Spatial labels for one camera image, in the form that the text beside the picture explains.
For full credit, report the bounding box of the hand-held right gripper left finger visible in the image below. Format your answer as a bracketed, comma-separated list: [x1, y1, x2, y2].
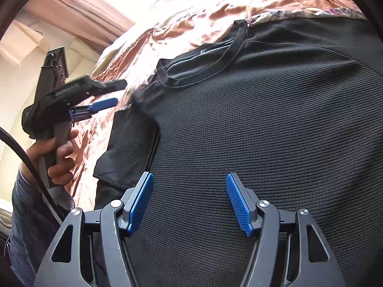
[32, 172, 154, 287]

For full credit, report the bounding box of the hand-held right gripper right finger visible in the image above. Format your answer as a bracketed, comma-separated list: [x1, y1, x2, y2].
[226, 173, 348, 287]

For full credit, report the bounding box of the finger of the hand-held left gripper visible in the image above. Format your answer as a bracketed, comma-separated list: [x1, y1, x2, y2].
[87, 78, 129, 94]
[71, 97, 118, 121]

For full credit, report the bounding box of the black knit t-shirt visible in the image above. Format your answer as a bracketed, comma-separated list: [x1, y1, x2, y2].
[93, 16, 383, 287]

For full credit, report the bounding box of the person's left forearm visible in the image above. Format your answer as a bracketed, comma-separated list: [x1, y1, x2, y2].
[6, 170, 74, 280]

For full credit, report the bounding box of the person's left hand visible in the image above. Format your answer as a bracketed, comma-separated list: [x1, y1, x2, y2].
[19, 128, 80, 188]

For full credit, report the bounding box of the cream padded headboard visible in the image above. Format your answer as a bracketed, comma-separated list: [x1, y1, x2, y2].
[0, 37, 101, 192]

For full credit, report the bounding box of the beige hanging cloth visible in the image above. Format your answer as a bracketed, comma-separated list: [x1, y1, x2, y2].
[0, 21, 50, 66]

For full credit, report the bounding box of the pink curtain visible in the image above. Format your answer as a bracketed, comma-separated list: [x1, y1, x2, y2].
[28, 0, 135, 54]

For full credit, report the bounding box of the brown blanket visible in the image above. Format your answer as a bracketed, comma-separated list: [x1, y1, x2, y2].
[64, 0, 372, 213]

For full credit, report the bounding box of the thick black cable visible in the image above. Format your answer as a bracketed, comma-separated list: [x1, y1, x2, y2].
[0, 127, 68, 220]

